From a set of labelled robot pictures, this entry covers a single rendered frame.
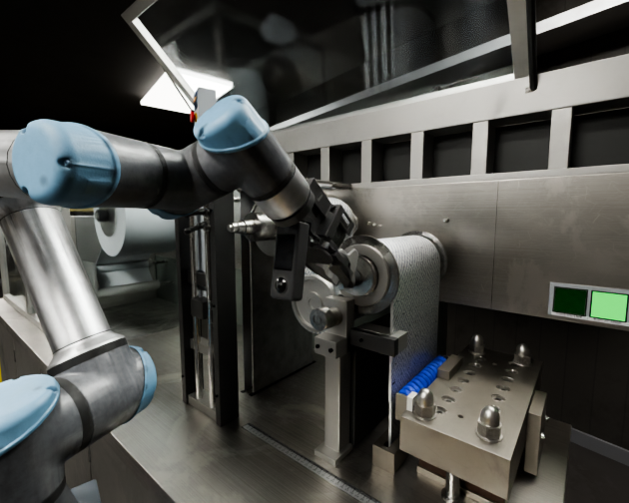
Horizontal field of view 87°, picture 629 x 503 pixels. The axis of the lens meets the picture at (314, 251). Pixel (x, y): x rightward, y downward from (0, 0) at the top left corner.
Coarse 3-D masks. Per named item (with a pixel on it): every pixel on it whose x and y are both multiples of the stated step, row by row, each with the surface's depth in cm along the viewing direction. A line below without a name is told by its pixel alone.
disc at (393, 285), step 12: (348, 240) 63; (360, 240) 61; (372, 240) 60; (384, 252) 59; (396, 264) 57; (396, 276) 57; (336, 288) 66; (396, 288) 58; (384, 300) 59; (360, 312) 63; (372, 312) 61
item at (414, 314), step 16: (432, 288) 74; (400, 304) 61; (416, 304) 67; (432, 304) 74; (400, 320) 62; (416, 320) 68; (432, 320) 75; (416, 336) 68; (432, 336) 76; (400, 352) 63; (416, 352) 69; (432, 352) 77; (400, 368) 63; (416, 368) 70; (400, 384) 64
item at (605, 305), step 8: (592, 296) 66; (600, 296) 65; (608, 296) 65; (616, 296) 64; (624, 296) 63; (592, 304) 66; (600, 304) 65; (608, 304) 65; (616, 304) 64; (624, 304) 63; (592, 312) 66; (600, 312) 66; (608, 312) 65; (616, 312) 64; (624, 312) 63; (624, 320) 63
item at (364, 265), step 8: (360, 256) 60; (360, 264) 60; (368, 264) 59; (360, 272) 60; (368, 272) 59; (376, 272) 59; (360, 280) 60; (368, 280) 59; (376, 280) 59; (352, 288) 61; (360, 288) 60; (368, 288) 59
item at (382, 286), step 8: (352, 248) 62; (360, 248) 61; (368, 248) 60; (368, 256) 60; (376, 256) 59; (376, 264) 59; (384, 264) 58; (384, 272) 58; (384, 280) 58; (376, 288) 60; (384, 288) 58; (344, 296) 64; (352, 296) 63; (360, 296) 62; (368, 296) 61; (376, 296) 60; (360, 304) 62; (368, 304) 61
